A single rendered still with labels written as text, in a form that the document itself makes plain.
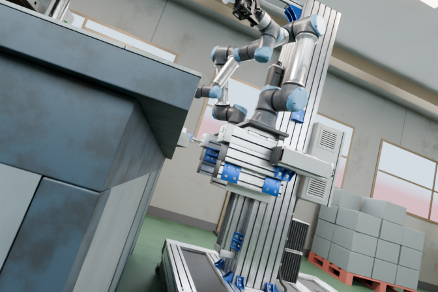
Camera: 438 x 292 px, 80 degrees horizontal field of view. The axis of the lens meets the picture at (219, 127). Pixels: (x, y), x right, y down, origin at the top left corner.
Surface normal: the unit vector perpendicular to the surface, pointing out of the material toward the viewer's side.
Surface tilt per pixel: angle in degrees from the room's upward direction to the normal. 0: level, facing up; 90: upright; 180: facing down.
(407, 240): 90
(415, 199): 90
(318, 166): 90
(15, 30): 90
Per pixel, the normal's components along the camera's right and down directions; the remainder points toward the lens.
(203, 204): 0.26, -0.11
